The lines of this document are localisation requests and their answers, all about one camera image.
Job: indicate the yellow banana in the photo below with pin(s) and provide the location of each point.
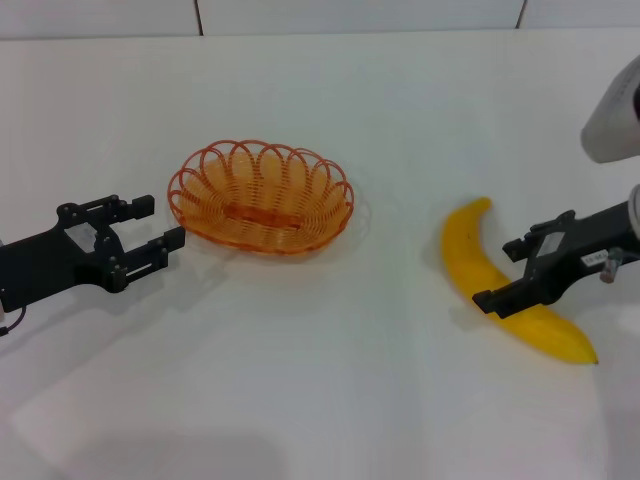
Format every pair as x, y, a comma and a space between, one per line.
475, 260

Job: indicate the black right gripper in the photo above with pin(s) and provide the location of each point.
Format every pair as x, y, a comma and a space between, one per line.
580, 250

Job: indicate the orange woven plastic basket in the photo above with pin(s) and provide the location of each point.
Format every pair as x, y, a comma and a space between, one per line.
260, 210

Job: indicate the silver right connector plug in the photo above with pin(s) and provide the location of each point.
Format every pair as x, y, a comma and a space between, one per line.
611, 267

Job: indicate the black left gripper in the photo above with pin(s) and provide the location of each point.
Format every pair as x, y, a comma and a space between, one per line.
45, 265

